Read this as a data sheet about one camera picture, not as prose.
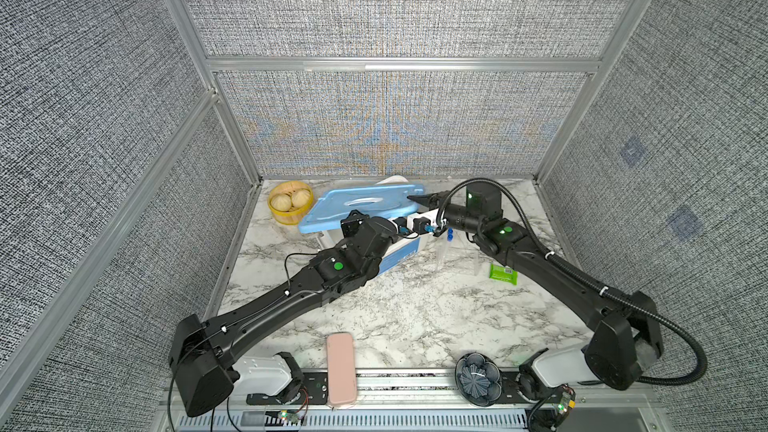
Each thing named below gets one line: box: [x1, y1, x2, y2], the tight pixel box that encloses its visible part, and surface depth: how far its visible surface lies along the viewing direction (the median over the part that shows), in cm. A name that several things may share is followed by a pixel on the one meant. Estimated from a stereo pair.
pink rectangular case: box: [326, 332, 357, 405], surface depth 77 cm
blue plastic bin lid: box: [298, 184, 424, 234], surface depth 81 cm
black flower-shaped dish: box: [454, 352, 502, 407], surface depth 75 cm
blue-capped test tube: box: [438, 227, 454, 272], surface depth 95 cm
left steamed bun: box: [271, 194, 292, 211], surface depth 108 cm
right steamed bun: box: [292, 189, 311, 208], surface depth 108 cm
